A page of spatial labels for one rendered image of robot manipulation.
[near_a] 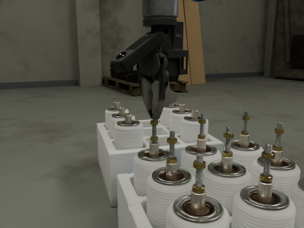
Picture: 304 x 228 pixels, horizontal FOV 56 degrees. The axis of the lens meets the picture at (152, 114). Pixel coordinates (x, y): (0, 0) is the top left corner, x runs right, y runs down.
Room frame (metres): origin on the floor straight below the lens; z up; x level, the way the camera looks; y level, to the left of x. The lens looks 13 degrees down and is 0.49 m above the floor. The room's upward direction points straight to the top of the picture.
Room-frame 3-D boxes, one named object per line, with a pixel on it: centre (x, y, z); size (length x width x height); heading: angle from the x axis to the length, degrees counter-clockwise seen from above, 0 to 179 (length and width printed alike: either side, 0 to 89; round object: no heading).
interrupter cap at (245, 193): (0.43, -0.18, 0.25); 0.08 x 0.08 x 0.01
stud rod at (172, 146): (0.51, -0.04, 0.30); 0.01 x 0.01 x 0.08
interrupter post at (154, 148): (0.62, -0.01, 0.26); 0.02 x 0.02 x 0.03
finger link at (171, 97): (0.62, -0.03, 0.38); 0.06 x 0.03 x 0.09; 126
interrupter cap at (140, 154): (0.62, -0.01, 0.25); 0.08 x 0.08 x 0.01
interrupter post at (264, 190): (0.43, -0.18, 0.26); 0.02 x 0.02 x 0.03
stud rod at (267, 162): (0.43, -0.18, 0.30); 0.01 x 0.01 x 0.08
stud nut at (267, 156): (0.43, -0.18, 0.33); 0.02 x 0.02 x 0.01; 77
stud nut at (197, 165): (0.39, -0.07, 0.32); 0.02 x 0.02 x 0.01; 8
